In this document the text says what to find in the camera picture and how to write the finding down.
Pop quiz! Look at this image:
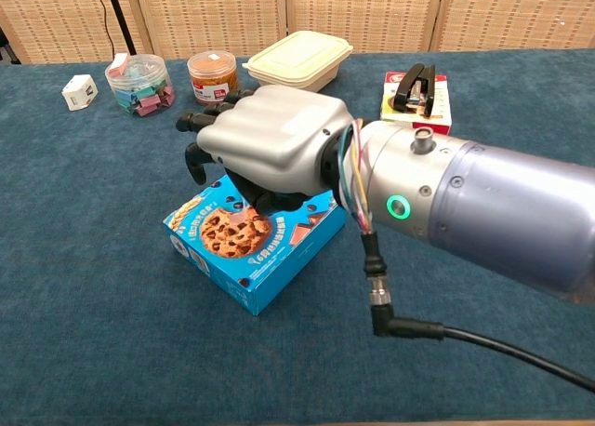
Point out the black stapler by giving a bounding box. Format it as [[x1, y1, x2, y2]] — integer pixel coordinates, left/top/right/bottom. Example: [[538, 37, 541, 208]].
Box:
[[393, 62, 437, 119]]

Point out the black tripod stand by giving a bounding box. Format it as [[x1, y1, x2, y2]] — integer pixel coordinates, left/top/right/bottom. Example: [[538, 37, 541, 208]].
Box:
[[101, 0, 139, 58]]

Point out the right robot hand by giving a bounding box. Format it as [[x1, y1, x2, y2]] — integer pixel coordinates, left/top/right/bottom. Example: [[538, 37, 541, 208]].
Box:
[[175, 85, 359, 213]]

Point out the thin black hanging cable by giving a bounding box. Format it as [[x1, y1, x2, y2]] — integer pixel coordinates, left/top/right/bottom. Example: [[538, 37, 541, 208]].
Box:
[[91, 0, 117, 62]]

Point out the clear jar of rubber bands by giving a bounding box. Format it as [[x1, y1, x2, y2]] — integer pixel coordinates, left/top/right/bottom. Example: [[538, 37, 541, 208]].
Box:
[[186, 50, 241, 107]]

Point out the beige lidded food container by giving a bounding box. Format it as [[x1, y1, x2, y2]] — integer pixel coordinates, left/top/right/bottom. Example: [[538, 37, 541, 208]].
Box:
[[241, 30, 354, 95]]

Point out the blue carpet table mat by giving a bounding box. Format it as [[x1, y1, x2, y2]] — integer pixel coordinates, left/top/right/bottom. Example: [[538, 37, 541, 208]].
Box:
[[0, 48, 595, 422]]

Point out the red and white cardboard box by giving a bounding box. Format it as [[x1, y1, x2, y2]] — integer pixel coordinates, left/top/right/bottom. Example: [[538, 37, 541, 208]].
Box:
[[378, 71, 453, 137]]

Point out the bamboo folding screen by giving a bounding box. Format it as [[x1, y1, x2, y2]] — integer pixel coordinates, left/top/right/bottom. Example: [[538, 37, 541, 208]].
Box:
[[0, 0, 595, 65]]

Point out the blue cookie box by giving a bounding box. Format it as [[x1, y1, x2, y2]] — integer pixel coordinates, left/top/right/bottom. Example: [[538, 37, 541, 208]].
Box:
[[162, 173, 348, 317]]

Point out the clear jar of binder clips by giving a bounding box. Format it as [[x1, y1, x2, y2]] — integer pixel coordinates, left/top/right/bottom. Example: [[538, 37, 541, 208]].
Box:
[[104, 53, 176, 118]]

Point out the small white cube box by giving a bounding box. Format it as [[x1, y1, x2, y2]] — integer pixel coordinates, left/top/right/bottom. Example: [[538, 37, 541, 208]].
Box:
[[61, 73, 99, 113]]

